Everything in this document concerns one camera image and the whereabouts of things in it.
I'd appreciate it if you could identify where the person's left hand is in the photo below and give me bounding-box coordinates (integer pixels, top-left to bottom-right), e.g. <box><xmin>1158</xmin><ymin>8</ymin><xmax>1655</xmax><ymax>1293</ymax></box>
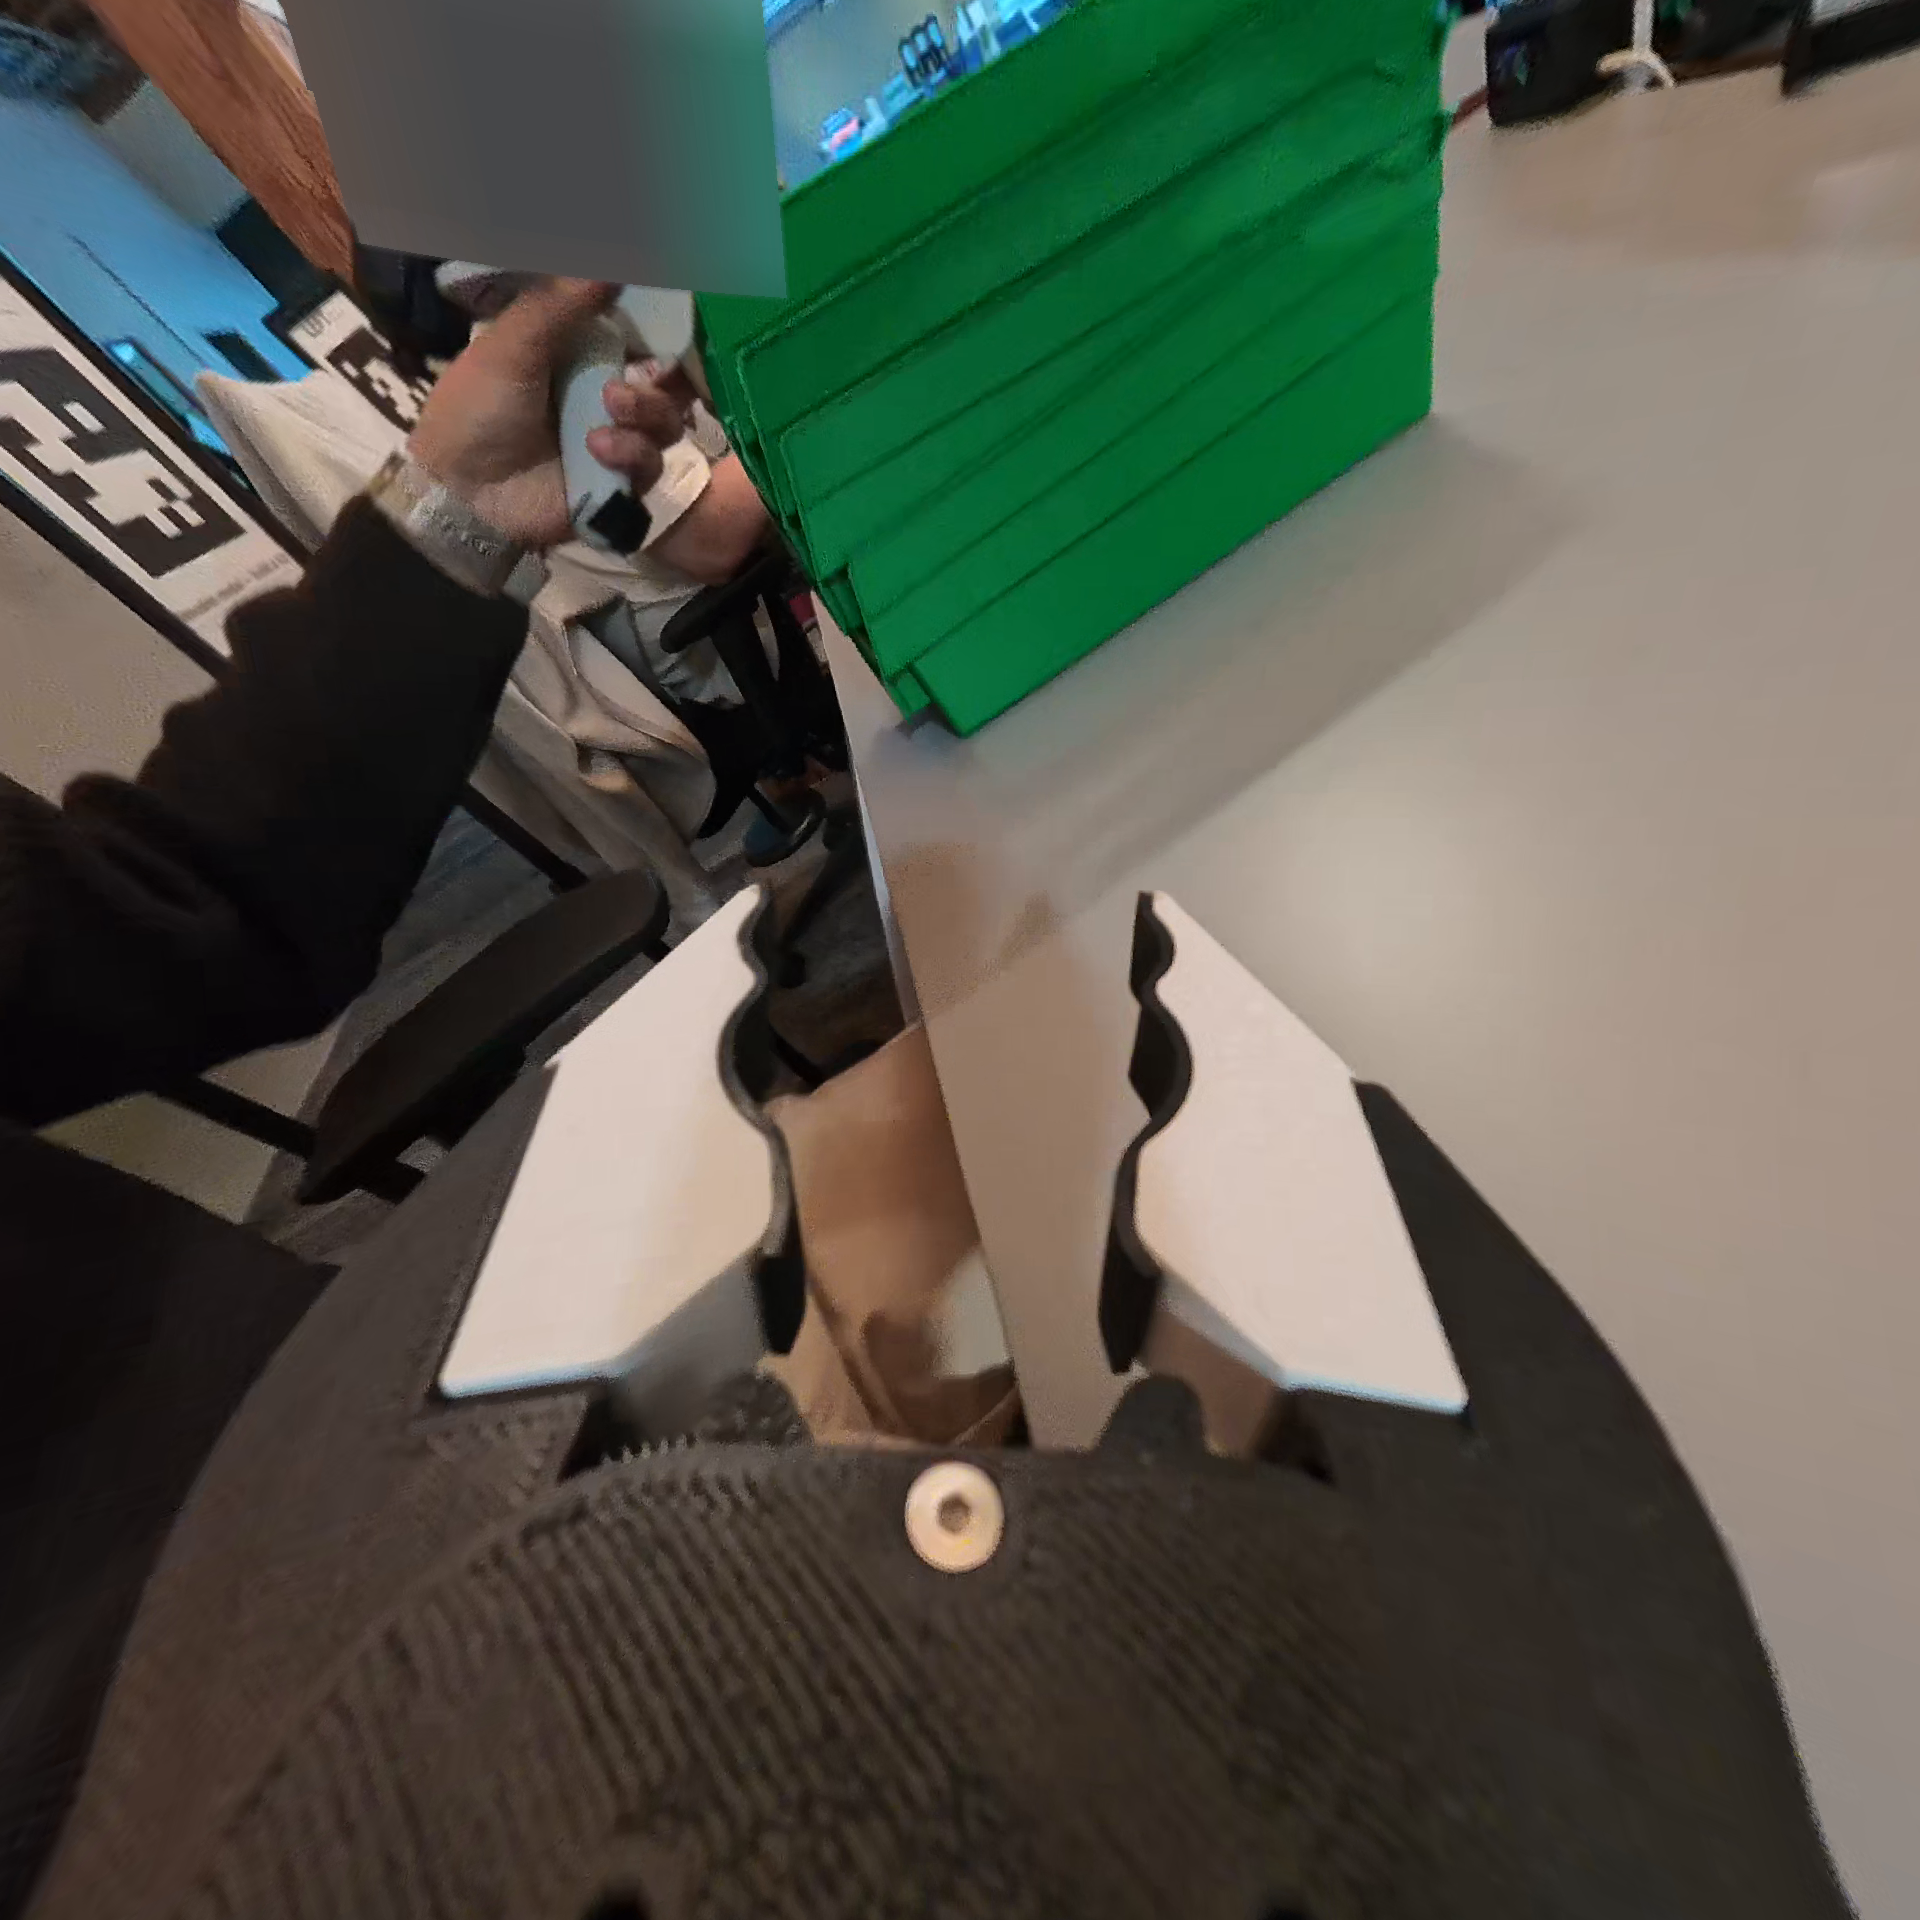
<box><xmin>404</xmin><ymin>277</ymin><xmax>706</xmax><ymax>552</ymax></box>

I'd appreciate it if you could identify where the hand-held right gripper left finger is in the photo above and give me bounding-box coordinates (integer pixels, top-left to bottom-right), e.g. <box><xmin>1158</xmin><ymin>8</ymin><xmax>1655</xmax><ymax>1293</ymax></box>
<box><xmin>435</xmin><ymin>885</ymin><xmax>812</xmax><ymax>1426</ymax></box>

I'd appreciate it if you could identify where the black charger device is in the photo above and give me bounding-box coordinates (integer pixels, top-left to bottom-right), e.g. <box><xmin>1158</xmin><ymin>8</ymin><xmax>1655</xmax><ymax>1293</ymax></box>
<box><xmin>1486</xmin><ymin>0</ymin><xmax>1596</xmax><ymax>126</ymax></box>
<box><xmin>1775</xmin><ymin>0</ymin><xmax>1920</xmax><ymax>92</ymax></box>

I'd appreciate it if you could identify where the black chair armrest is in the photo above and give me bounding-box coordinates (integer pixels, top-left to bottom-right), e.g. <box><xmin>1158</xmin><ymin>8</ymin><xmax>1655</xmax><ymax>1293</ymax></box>
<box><xmin>296</xmin><ymin>866</ymin><xmax>671</xmax><ymax>1205</ymax></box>

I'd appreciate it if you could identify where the small tag sign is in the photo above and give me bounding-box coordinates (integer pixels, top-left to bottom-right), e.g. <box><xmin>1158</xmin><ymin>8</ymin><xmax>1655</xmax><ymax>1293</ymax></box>
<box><xmin>277</xmin><ymin>293</ymin><xmax>440</xmax><ymax>442</ymax></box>

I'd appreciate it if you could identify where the person's black sweater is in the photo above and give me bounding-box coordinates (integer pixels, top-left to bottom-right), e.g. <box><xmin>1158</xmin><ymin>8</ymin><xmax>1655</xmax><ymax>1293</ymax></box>
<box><xmin>0</xmin><ymin>1118</ymin><xmax>339</xmax><ymax>1920</ymax></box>

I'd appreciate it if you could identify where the silver wristwatch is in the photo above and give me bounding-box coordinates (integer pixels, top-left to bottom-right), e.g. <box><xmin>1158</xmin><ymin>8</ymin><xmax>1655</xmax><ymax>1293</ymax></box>
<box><xmin>368</xmin><ymin>451</ymin><xmax>531</xmax><ymax>599</ymax></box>

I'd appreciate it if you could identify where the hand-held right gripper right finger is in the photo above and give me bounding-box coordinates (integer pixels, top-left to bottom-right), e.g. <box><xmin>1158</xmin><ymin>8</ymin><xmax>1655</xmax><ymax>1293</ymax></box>
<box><xmin>1099</xmin><ymin>888</ymin><xmax>1471</xmax><ymax>1448</ymax></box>

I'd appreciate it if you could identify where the black office chair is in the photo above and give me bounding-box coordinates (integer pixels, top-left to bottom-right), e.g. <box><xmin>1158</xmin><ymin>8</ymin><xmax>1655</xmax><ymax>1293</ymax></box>
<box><xmin>661</xmin><ymin>562</ymin><xmax>847</xmax><ymax>864</ymax></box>

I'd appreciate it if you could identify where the person's right leg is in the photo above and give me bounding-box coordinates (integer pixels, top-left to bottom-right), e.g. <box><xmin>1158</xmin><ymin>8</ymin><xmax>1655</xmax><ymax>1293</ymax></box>
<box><xmin>772</xmin><ymin>1035</ymin><xmax>1022</xmax><ymax>1448</ymax></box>

